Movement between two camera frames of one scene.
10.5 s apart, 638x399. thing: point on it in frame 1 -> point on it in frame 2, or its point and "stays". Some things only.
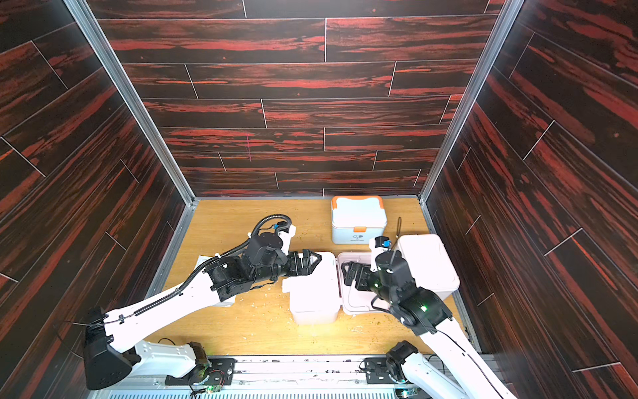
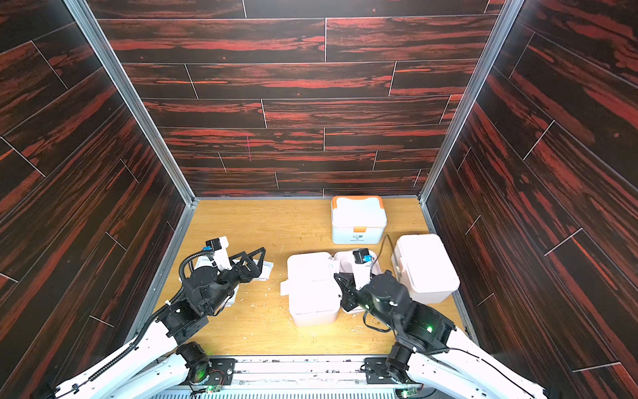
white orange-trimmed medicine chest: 357,219 stays
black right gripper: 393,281 -> 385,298
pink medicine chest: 321,297 stays
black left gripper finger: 308,267 -> 257,258
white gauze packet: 199,261 stays
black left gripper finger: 294,263 -> 243,263
